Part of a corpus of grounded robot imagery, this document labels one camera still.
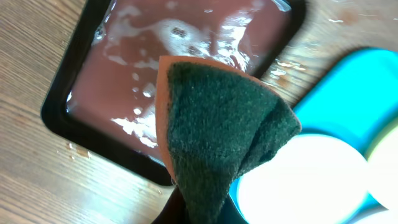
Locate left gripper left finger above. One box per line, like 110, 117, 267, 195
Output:
152, 187, 190, 224

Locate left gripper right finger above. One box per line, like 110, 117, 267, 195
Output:
219, 196, 248, 224

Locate yellow-green plate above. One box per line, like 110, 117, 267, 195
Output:
366, 119, 397, 212

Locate white plate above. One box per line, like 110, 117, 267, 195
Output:
350, 210, 398, 224

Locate black and red tray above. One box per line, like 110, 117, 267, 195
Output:
41, 0, 307, 186

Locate light blue plate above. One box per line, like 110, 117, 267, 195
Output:
237, 134, 368, 224

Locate orange and green sponge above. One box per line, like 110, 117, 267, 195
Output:
155, 56, 302, 223

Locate teal plastic tray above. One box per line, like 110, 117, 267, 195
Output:
230, 48, 397, 223

